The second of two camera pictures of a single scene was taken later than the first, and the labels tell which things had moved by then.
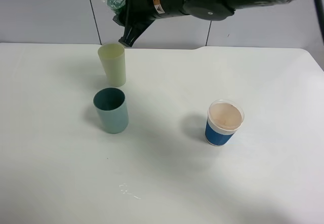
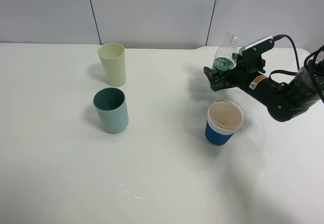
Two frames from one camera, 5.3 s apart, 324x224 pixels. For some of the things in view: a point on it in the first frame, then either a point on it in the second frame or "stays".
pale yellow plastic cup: x=113 y=58 stays
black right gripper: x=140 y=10 → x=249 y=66
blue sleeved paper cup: x=224 y=117 stays
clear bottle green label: x=116 y=0 → x=223 y=60
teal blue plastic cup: x=112 y=105 stays
